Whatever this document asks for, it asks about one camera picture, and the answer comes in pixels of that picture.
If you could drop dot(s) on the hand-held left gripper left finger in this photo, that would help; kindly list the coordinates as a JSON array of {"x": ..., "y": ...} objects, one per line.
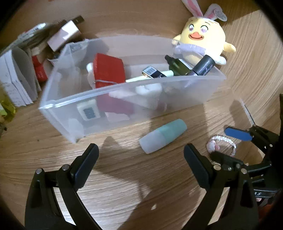
[{"x": 87, "y": 163}]

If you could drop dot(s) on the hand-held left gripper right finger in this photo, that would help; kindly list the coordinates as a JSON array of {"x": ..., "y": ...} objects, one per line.
[{"x": 196, "y": 165}]

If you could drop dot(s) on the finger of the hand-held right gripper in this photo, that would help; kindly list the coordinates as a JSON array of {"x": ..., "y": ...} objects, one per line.
[
  {"x": 227, "y": 160},
  {"x": 237, "y": 132}
]

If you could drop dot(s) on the mint and white small bottle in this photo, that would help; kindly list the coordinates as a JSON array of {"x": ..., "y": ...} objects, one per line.
[{"x": 163, "y": 135}]

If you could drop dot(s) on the small white framed palette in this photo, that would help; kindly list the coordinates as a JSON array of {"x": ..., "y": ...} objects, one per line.
[{"x": 89, "y": 110}]

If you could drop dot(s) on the clear plastic bin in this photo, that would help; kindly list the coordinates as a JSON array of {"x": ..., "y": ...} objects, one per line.
[{"x": 188, "y": 92}]

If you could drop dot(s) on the black capped purple tube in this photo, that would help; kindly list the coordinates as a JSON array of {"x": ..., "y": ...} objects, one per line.
[{"x": 204, "y": 64}]

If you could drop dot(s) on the dark green spray bottle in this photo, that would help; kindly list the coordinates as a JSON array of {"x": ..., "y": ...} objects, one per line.
[{"x": 176, "y": 65}]

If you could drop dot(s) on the pink bottle with white cap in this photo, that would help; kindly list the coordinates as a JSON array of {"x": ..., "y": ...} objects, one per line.
[{"x": 146, "y": 90}]

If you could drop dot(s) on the pale green tube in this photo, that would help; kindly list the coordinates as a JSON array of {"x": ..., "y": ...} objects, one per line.
[{"x": 137, "y": 79}]

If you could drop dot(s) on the red cardboard box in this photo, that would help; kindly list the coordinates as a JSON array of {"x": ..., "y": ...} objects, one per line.
[{"x": 108, "y": 66}]

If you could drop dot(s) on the blue staples box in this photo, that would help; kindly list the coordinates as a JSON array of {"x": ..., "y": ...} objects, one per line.
[{"x": 150, "y": 71}]

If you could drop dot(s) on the person's right hand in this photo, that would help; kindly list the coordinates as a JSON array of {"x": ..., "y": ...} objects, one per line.
[{"x": 258, "y": 199}]

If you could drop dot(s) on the black thin stick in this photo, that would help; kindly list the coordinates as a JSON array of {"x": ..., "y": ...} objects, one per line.
[{"x": 248, "y": 113}]

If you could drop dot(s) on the yellow-green liquid bottle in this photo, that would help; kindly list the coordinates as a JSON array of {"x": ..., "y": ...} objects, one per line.
[{"x": 6, "y": 110}]

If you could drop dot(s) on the small red box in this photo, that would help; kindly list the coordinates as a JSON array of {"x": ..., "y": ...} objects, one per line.
[
  {"x": 38, "y": 60},
  {"x": 41, "y": 73}
]

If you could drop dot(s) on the yellow chick plush toy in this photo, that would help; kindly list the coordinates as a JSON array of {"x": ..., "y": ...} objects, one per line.
[{"x": 205, "y": 33}]

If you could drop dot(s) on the folded white paper stack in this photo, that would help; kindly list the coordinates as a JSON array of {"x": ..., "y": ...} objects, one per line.
[{"x": 15, "y": 77}]

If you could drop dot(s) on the pink and white small box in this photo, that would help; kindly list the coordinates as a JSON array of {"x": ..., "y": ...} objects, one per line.
[{"x": 64, "y": 33}]

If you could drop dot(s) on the pile of flat packets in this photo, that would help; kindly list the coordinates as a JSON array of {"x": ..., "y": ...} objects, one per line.
[{"x": 33, "y": 35}]

